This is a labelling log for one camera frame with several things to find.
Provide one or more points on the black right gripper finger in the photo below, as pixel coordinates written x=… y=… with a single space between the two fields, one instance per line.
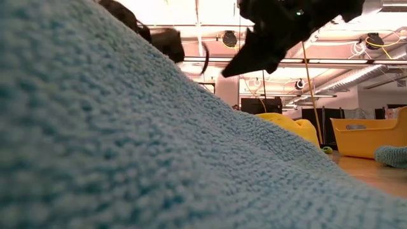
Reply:
x=254 y=54
x=281 y=51

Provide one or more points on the yellow microfiber towel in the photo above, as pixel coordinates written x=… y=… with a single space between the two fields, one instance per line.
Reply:
x=286 y=125

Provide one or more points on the blue microfiber towel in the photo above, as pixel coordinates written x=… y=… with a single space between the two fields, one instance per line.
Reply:
x=127 y=143
x=392 y=156

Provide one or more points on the green microfiber towel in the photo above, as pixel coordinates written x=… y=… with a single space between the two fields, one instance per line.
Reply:
x=327 y=150

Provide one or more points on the orange-yellow plastic basket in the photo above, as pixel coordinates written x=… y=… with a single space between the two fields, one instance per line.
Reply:
x=365 y=140

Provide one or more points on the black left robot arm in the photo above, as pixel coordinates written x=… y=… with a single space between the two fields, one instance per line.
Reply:
x=124 y=14

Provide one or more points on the black monitor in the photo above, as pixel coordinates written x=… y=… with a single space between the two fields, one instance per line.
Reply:
x=254 y=106

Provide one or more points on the person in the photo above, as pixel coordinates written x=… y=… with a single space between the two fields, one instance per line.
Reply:
x=390 y=113
x=235 y=107

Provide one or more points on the long ceiling light fixture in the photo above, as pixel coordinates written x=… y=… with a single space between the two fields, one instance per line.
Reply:
x=349 y=61

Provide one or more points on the black partition panel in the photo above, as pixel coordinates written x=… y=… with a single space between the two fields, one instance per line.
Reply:
x=308 y=125

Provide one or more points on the silver flexible air duct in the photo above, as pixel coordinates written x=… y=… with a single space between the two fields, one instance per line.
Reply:
x=359 y=78

